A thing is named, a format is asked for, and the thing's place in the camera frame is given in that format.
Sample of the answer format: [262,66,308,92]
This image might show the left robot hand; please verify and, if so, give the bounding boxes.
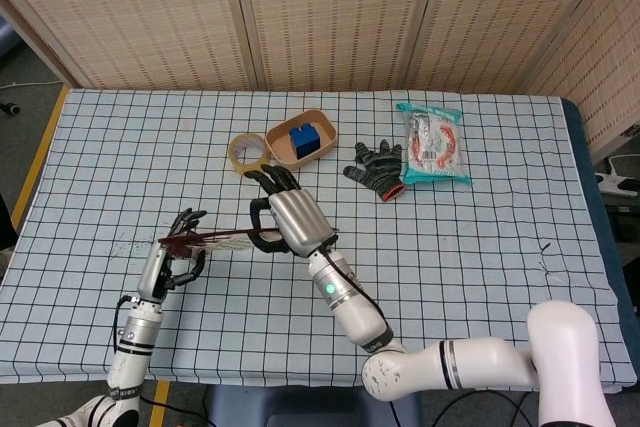
[136,208,208,304]

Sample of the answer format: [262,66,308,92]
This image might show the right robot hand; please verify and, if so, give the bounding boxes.
[243,163,337,258]

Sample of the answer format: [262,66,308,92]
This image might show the paper folding fan red ribs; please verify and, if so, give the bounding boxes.
[157,227,281,259]

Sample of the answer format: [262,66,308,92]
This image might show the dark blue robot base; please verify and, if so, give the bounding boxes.
[206,385,424,427]

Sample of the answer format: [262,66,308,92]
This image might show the beige woven bamboo screen panel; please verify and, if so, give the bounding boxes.
[522,0,640,163]
[0,0,257,91]
[234,0,436,92]
[407,0,631,95]

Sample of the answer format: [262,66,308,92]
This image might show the blue toy block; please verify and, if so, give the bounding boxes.
[288,122,321,161]

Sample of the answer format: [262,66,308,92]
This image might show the oval wooden box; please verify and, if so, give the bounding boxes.
[264,108,338,172]

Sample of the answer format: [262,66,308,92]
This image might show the clear packing tape roll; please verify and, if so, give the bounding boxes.
[227,132,272,179]

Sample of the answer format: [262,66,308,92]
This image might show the grey knit work glove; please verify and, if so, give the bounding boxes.
[342,139,407,203]

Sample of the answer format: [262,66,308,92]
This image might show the teal snack packet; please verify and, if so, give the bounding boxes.
[395,101,473,187]

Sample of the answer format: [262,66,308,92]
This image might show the blue checkered tablecloth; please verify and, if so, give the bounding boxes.
[0,88,639,395]

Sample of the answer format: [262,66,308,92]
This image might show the black floor box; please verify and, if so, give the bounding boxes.
[610,202,640,244]

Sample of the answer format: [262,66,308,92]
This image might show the floor cable with plug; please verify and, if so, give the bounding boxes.
[0,80,61,118]

